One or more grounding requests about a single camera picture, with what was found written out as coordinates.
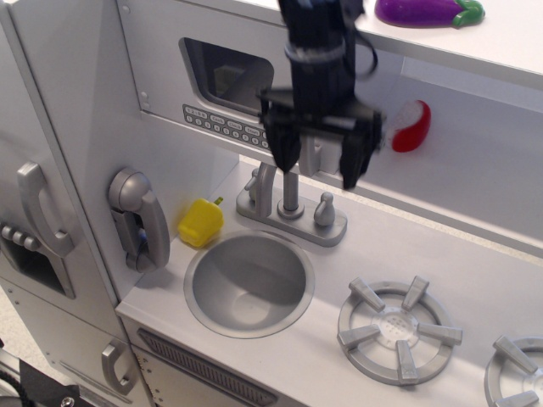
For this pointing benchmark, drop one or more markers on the silver toy faucet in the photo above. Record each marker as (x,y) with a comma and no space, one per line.
(283,208)

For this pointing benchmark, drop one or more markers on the grey toy microwave door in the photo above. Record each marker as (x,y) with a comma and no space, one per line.
(201,64)

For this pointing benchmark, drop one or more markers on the purple toy eggplant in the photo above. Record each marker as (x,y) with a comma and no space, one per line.
(429,13)

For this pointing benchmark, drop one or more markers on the silver right stove burner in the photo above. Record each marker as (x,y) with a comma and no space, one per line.
(513,376)

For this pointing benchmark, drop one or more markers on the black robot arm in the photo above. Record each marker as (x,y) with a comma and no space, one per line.
(322,24)

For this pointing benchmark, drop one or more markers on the silver stove burner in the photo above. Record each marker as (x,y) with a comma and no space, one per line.
(513,376)
(396,333)

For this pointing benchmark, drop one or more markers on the yellow toy bell pepper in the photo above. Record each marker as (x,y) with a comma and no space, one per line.
(202,221)

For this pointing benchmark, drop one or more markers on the silver left stove burner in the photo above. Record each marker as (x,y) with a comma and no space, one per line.
(396,333)

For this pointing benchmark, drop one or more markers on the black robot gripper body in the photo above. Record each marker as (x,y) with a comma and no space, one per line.
(322,96)

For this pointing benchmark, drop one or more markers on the dark grey oven vent panel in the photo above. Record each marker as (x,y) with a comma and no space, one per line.
(213,375)

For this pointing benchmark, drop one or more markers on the grey fridge ice dispenser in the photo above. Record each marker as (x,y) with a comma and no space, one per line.
(27,256)

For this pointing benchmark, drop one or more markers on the round silver toy sink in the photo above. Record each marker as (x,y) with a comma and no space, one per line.
(249,284)

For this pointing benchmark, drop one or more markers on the silver toy wall phone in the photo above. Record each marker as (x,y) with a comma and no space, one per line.
(139,221)

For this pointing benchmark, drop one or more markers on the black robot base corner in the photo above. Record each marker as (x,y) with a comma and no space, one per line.
(24,385)

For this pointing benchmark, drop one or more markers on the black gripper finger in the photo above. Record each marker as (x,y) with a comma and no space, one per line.
(284,142)
(357,149)

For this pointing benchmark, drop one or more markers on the silver lower fridge handle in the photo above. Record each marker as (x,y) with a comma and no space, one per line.
(118,373)

